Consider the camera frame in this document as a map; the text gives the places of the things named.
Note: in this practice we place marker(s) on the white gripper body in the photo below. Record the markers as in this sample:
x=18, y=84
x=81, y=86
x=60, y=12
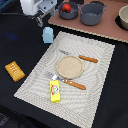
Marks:
x=31, y=7

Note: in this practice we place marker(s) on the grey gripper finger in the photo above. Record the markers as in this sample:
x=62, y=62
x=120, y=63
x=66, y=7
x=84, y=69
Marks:
x=39, y=21

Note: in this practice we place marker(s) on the light blue milk carton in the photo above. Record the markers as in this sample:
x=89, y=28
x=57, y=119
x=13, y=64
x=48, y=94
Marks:
x=48, y=35

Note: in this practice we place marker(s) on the red tomato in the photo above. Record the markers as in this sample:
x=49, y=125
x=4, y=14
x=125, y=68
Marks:
x=66, y=8

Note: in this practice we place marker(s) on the yellow butter box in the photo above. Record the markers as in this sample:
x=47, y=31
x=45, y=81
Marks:
x=55, y=91

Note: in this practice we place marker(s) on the left grey pot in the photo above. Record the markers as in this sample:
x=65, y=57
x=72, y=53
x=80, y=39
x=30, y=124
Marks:
x=72, y=14

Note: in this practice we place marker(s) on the grey pot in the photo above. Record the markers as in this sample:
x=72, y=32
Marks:
x=91, y=14
x=72, y=14

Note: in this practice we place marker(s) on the right grey pot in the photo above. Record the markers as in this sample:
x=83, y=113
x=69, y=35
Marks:
x=91, y=14

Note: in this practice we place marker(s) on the round wooden plate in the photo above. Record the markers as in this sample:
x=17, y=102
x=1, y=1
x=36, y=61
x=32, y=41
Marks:
x=70, y=67

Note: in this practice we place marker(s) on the beige bowl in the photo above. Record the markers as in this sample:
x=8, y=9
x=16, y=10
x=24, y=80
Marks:
x=123, y=14

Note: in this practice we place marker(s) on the white woven placemat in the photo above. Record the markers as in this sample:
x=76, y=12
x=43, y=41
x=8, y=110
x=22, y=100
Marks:
x=76, y=106

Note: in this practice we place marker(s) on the wooden handled fork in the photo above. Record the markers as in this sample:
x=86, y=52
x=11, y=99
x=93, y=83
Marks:
x=74, y=84

